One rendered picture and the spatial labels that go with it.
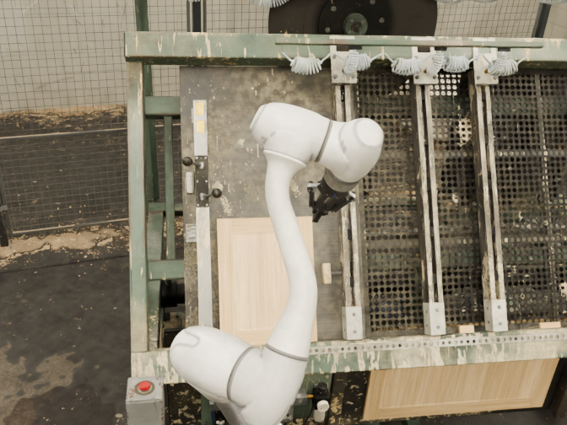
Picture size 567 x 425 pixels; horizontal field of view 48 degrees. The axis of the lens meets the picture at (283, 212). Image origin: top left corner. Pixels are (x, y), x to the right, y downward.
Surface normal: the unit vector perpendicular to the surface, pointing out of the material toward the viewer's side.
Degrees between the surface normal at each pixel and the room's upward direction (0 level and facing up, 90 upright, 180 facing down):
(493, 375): 90
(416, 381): 90
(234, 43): 54
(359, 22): 90
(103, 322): 0
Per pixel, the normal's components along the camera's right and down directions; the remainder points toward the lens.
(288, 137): -0.01, 0.11
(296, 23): 0.15, 0.50
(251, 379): -0.26, -0.15
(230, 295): 0.15, -0.10
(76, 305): 0.05, -0.87
